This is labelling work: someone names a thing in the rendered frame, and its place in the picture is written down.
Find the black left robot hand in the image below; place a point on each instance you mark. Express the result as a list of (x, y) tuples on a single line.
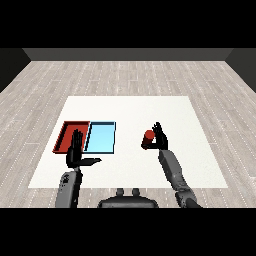
[(74, 156)]

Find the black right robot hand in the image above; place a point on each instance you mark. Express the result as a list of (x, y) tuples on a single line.
[(161, 139)]

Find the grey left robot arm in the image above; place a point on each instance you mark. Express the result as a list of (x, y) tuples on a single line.
[(68, 189)]

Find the small red can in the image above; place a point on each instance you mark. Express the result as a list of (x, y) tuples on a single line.
[(148, 138)]

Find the red shallow open box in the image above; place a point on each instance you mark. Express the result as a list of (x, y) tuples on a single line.
[(66, 136)]

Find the light blue shallow open box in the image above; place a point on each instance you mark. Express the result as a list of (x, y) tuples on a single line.
[(100, 137)]

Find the dark grey robot body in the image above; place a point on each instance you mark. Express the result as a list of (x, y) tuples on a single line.
[(128, 200)]

